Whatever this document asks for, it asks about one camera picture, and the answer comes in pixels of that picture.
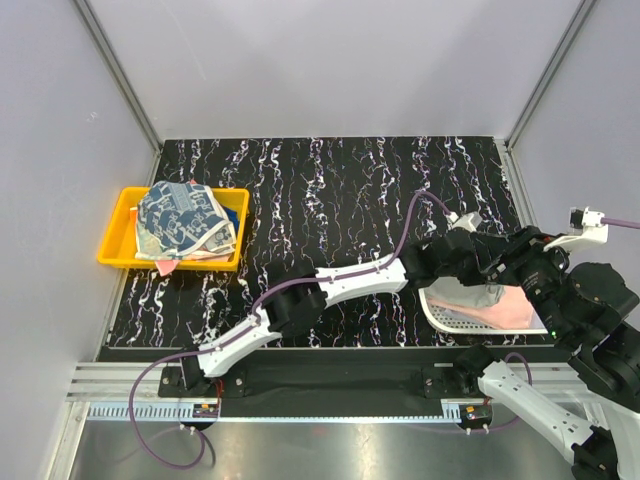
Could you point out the black marble pattern mat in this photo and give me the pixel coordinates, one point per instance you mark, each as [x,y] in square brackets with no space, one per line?
[314,202]

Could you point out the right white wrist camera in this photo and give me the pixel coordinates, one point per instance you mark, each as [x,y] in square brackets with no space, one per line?
[587,230]

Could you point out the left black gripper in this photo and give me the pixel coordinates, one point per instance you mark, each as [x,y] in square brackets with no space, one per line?
[476,277]

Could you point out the aluminium frame post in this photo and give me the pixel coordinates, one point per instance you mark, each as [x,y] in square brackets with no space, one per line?
[109,57]
[577,22]

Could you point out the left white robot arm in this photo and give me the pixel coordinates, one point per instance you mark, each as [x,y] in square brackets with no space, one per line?
[294,306]

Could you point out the left aluminium frame post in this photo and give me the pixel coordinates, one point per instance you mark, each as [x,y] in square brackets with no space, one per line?
[109,57]

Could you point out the yellow plastic tray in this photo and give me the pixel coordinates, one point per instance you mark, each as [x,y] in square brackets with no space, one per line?
[118,247]

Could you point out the cream white towel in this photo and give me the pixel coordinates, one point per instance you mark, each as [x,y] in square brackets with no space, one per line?
[451,291]

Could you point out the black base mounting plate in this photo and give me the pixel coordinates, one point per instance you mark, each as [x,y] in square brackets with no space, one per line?
[343,383]

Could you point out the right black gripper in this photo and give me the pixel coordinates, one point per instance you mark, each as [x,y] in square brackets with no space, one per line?
[513,248]

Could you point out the white perforated plastic basket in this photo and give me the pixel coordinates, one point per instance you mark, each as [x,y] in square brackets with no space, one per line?
[448,321]

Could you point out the pink towel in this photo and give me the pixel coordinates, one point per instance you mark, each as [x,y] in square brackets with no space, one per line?
[512,312]

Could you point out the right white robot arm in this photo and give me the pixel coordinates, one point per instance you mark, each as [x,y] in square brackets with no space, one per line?
[585,310]

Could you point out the slotted cable duct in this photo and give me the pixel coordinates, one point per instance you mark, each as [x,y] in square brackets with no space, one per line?
[154,411]

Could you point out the right aluminium frame post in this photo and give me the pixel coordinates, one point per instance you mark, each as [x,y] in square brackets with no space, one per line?
[577,22]

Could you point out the blue patterned white towel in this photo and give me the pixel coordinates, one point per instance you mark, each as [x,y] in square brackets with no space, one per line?
[183,221]

